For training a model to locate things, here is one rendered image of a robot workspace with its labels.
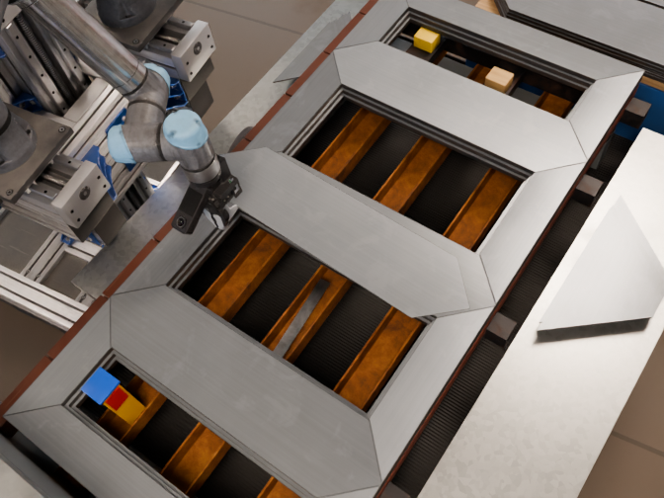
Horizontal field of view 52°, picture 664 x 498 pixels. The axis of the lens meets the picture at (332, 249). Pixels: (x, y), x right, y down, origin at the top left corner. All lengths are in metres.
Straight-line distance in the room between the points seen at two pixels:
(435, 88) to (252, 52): 1.55
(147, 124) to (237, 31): 2.02
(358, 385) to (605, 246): 0.65
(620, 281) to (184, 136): 1.00
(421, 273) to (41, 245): 1.55
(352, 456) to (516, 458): 0.35
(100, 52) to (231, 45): 1.97
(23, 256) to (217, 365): 1.32
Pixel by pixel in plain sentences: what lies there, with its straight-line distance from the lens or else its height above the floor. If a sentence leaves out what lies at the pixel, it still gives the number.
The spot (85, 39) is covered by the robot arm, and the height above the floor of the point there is 1.37.
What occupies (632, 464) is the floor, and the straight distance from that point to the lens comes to 2.36.
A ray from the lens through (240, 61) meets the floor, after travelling 3.22.
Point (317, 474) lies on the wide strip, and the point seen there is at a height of 0.85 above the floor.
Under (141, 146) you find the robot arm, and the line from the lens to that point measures 1.37.
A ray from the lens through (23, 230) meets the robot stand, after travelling 2.72.
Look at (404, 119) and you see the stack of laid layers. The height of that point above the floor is 0.84.
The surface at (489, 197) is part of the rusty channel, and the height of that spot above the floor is 0.68.
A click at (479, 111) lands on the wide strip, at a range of 1.79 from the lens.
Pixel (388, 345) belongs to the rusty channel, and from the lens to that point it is 1.64.
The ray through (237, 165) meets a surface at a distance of 1.74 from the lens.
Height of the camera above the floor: 2.20
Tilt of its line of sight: 60 degrees down
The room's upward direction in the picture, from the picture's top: 12 degrees counter-clockwise
